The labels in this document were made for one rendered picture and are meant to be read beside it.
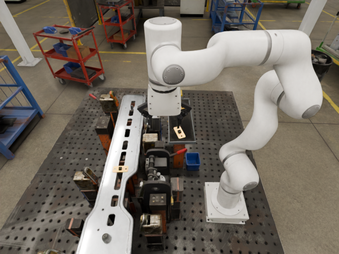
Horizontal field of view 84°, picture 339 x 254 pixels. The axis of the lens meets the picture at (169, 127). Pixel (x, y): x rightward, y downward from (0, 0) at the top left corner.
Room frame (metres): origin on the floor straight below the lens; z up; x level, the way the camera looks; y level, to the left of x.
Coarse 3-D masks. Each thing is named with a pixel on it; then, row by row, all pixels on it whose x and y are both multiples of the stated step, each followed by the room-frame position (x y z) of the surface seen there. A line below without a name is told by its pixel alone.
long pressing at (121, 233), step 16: (128, 96) 1.23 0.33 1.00; (144, 96) 1.23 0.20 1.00; (128, 112) 1.03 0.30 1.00; (128, 128) 0.87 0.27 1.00; (112, 144) 0.73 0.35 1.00; (128, 144) 0.73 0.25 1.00; (112, 160) 0.62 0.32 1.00; (128, 160) 0.62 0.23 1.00; (112, 176) 0.51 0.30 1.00; (128, 176) 0.51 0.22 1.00; (112, 192) 0.43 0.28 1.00; (96, 208) 0.35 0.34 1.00; (112, 208) 0.35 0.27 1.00; (96, 224) 0.28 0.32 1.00; (128, 224) 0.28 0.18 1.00; (80, 240) 0.21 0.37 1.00; (96, 240) 0.21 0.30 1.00; (112, 240) 0.21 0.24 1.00; (128, 240) 0.21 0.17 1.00
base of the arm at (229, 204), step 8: (216, 192) 0.53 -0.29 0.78; (224, 192) 0.45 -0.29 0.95; (240, 192) 0.44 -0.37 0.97; (216, 200) 0.48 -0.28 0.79; (224, 200) 0.44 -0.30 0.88; (232, 200) 0.43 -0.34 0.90; (240, 200) 0.46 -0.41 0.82; (216, 208) 0.43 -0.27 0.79; (224, 208) 0.43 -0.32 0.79; (232, 208) 0.43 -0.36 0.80; (240, 208) 0.43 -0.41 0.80
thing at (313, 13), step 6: (312, 0) 3.62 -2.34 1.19; (318, 0) 3.50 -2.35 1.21; (324, 0) 3.50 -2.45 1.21; (312, 6) 3.55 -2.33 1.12; (318, 6) 3.50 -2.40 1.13; (306, 12) 3.64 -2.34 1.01; (312, 12) 3.50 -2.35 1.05; (318, 12) 3.50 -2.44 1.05; (306, 18) 3.56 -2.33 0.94; (312, 18) 3.50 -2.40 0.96; (306, 24) 3.50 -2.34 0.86; (312, 24) 3.50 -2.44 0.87; (300, 30) 3.57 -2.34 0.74; (306, 30) 3.50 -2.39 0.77
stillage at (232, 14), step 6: (228, 0) 6.30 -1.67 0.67; (240, 0) 6.59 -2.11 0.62; (222, 6) 6.21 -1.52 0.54; (228, 6) 6.15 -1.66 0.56; (234, 6) 6.79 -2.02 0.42; (210, 12) 7.09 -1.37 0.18; (228, 12) 6.30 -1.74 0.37; (234, 12) 6.55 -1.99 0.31; (216, 18) 6.44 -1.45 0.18; (234, 18) 6.44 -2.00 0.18
